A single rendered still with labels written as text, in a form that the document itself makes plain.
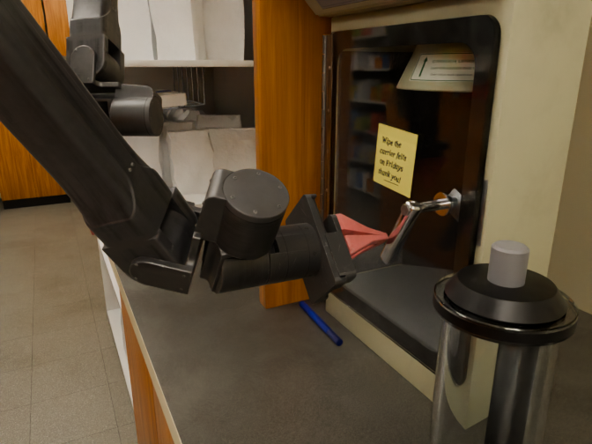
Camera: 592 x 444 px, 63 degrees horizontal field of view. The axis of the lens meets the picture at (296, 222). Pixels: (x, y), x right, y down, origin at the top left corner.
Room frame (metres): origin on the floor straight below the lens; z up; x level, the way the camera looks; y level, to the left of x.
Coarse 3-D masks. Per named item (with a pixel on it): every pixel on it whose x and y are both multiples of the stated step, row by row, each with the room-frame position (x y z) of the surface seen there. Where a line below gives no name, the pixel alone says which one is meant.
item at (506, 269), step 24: (504, 240) 0.37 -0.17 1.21; (480, 264) 0.39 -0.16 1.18; (504, 264) 0.35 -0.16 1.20; (456, 288) 0.35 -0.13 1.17; (480, 288) 0.34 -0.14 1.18; (504, 288) 0.34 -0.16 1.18; (528, 288) 0.34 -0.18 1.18; (552, 288) 0.34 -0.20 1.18; (480, 312) 0.33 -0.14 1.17; (504, 312) 0.32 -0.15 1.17; (528, 312) 0.32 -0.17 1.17; (552, 312) 0.32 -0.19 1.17
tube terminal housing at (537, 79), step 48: (432, 0) 0.57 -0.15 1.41; (480, 0) 0.51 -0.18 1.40; (528, 0) 0.48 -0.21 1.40; (576, 0) 0.51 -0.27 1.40; (528, 48) 0.48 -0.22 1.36; (576, 48) 0.51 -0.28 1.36; (528, 96) 0.49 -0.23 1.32; (576, 96) 0.52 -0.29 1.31; (528, 144) 0.49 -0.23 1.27; (528, 192) 0.50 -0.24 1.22; (528, 240) 0.50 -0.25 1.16; (384, 336) 0.61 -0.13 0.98; (432, 384) 0.52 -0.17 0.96
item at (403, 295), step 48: (336, 48) 0.72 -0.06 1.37; (384, 48) 0.62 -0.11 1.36; (432, 48) 0.55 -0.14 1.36; (480, 48) 0.49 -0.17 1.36; (336, 96) 0.72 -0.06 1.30; (384, 96) 0.62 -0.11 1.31; (432, 96) 0.54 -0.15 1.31; (480, 96) 0.48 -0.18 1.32; (336, 144) 0.72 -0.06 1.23; (432, 144) 0.54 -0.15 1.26; (480, 144) 0.48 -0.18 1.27; (336, 192) 0.71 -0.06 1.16; (384, 192) 0.61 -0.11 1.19; (432, 192) 0.53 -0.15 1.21; (480, 192) 0.48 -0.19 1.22; (432, 240) 0.52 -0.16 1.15; (384, 288) 0.60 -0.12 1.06; (432, 288) 0.52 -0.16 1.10; (432, 336) 0.51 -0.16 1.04
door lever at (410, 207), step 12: (408, 204) 0.49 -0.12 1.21; (420, 204) 0.49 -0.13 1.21; (432, 204) 0.50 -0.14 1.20; (444, 204) 0.51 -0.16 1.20; (408, 216) 0.49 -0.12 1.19; (396, 228) 0.50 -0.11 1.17; (408, 228) 0.50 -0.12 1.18; (396, 240) 0.50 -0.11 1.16; (384, 252) 0.52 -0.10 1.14; (396, 252) 0.51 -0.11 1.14
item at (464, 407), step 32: (480, 320) 0.32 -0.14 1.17; (576, 320) 0.32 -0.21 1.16; (448, 352) 0.34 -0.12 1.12; (480, 352) 0.32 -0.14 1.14; (512, 352) 0.31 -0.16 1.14; (544, 352) 0.32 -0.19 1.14; (448, 384) 0.34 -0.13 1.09; (480, 384) 0.32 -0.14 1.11; (512, 384) 0.31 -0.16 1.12; (544, 384) 0.32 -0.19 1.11; (448, 416) 0.34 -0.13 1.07; (480, 416) 0.32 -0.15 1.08; (512, 416) 0.31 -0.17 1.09; (544, 416) 0.33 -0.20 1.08
